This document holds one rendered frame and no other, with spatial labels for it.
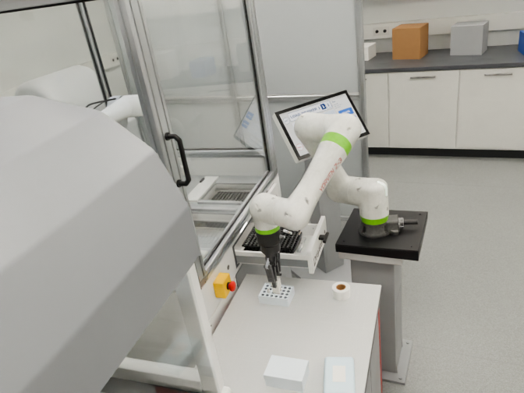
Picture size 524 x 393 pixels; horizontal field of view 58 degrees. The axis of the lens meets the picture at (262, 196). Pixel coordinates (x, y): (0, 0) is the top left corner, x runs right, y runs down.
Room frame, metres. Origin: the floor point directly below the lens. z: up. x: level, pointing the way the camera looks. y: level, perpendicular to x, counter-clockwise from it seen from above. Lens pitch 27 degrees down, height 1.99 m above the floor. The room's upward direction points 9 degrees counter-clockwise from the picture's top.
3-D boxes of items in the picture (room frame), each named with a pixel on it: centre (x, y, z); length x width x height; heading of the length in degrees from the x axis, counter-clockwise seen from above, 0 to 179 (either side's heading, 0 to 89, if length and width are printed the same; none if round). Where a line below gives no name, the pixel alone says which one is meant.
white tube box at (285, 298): (1.52, 0.00, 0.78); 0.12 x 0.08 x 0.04; 66
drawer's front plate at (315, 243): (1.70, -0.20, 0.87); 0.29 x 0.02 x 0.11; 158
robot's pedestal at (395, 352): (1.84, -0.49, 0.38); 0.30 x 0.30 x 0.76; 63
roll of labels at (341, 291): (1.48, -0.25, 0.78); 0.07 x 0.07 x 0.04
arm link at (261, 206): (1.50, -0.01, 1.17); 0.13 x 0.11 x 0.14; 50
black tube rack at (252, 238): (1.77, -0.02, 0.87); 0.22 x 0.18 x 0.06; 68
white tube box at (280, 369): (1.11, 0.01, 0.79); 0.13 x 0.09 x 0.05; 67
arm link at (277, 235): (1.51, -0.01, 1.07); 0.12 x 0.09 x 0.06; 66
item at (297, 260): (1.78, -0.01, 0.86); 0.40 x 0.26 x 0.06; 68
